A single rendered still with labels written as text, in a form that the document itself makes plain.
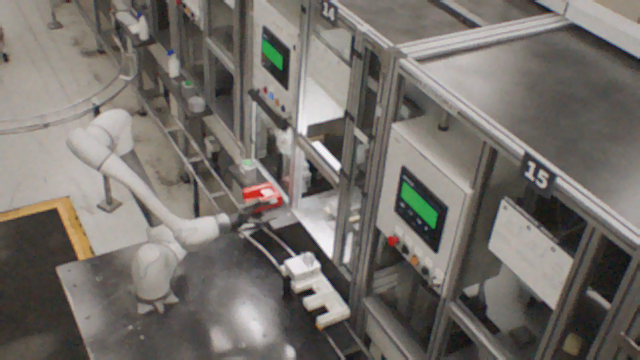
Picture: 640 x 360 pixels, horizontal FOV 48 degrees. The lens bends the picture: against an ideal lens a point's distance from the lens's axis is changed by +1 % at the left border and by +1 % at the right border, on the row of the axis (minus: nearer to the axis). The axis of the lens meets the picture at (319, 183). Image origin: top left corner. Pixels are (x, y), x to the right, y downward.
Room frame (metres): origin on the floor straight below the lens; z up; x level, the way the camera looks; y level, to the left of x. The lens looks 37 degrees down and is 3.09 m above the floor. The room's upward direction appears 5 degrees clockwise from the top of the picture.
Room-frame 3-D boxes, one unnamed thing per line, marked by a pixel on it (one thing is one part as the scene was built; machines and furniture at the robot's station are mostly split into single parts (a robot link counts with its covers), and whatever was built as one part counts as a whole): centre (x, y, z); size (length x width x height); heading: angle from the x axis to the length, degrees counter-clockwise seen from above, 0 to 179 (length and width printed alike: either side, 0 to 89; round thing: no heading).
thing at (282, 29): (2.89, 0.15, 1.60); 0.42 x 0.29 x 0.46; 33
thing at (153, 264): (2.23, 0.70, 0.85); 0.18 x 0.16 x 0.22; 165
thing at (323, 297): (2.16, -0.02, 0.84); 0.36 x 0.14 x 0.10; 33
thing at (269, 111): (2.82, 0.27, 1.37); 0.36 x 0.04 x 0.04; 33
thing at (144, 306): (2.21, 0.70, 0.71); 0.22 x 0.18 x 0.06; 33
